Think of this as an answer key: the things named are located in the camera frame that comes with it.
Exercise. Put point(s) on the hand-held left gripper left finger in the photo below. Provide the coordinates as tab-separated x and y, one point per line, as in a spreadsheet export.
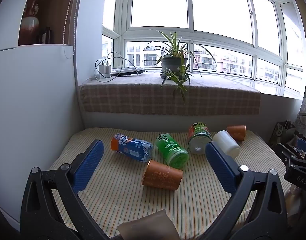
89	163

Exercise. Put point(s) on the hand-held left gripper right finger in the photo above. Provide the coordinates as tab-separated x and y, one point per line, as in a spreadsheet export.
219	163

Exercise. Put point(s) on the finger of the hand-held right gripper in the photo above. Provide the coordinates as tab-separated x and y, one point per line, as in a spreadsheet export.
305	145
285	151

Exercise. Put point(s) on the brown patterned paper cup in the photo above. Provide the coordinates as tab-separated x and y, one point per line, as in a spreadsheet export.
236	131
161	175

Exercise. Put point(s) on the white plastic cup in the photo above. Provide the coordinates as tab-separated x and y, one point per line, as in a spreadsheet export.
226	142

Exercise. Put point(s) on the green and red can cup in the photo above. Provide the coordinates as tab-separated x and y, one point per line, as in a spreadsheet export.
199	135

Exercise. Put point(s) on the blue and orange bottle cup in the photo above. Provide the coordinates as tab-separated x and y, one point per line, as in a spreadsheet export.
133	147

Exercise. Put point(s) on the white lace cloth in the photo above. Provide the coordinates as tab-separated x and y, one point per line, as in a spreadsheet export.
305	126

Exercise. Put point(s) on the paper bag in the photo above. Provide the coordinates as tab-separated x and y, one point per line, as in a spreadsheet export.
280	132

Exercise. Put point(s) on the striped table cloth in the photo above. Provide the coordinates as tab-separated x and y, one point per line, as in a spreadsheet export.
118	192

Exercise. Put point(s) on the green tea can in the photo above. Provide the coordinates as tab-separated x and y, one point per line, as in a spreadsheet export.
171	151

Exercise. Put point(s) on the plaid windowsill cloth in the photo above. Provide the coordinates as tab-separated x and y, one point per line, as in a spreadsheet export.
133	97

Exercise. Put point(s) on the white cabinet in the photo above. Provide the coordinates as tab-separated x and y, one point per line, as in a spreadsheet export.
30	105

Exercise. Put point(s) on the brown paper piece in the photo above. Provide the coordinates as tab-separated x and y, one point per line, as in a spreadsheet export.
148	227

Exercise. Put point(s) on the white charger plug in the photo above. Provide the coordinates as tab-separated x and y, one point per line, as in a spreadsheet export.
104	71

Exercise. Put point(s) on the black flat device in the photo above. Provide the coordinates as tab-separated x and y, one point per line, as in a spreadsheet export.
128	71

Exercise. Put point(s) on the potted spider plant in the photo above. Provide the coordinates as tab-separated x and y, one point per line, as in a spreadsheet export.
173	63

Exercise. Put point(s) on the dark small bottle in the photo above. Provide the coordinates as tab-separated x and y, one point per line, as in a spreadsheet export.
45	36

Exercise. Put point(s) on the brown ceramic vase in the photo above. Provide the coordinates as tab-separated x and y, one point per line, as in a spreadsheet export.
30	27

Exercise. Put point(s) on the white window frame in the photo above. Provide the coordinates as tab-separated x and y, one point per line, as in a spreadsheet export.
218	33

